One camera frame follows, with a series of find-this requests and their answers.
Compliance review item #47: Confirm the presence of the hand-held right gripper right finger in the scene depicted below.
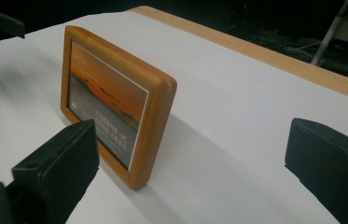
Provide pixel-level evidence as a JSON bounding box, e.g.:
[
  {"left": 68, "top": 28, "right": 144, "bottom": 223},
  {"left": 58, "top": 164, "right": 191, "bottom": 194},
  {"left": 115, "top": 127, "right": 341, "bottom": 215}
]
[{"left": 284, "top": 117, "right": 348, "bottom": 224}]

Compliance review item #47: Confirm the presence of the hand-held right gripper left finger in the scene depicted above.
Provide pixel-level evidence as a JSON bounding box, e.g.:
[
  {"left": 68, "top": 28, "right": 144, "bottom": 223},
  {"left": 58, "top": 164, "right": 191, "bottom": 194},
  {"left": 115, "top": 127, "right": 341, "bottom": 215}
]
[{"left": 11, "top": 119, "right": 101, "bottom": 224}]

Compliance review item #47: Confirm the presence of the wooden photo frame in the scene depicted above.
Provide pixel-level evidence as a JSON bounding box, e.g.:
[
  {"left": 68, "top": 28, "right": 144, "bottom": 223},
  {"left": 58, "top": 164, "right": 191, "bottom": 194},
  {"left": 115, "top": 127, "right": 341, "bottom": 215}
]
[{"left": 60, "top": 24, "right": 178, "bottom": 191}]

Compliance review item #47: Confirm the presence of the white table cover sheet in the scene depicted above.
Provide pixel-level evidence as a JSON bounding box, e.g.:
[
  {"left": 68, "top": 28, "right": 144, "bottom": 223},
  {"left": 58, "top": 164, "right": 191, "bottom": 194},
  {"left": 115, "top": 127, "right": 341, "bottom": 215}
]
[{"left": 0, "top": 10, "right": 348, "bottom": 224}]

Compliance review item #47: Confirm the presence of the grey metal stand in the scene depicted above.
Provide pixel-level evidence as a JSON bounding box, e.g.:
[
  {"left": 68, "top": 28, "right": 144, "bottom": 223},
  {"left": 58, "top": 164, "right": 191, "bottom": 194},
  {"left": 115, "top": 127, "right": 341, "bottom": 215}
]
[{"left": 310, "top": 0, "right": 348, "bottom": 67}]

